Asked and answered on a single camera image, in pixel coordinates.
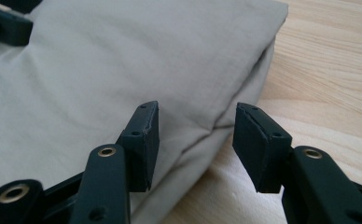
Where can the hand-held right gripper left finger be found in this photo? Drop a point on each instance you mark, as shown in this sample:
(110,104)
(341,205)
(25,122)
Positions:
(142,146)

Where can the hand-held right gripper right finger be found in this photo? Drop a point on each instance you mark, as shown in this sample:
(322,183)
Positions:
(260,149)

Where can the khaki shorts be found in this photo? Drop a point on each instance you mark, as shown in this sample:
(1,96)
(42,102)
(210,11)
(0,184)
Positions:
(138,46)

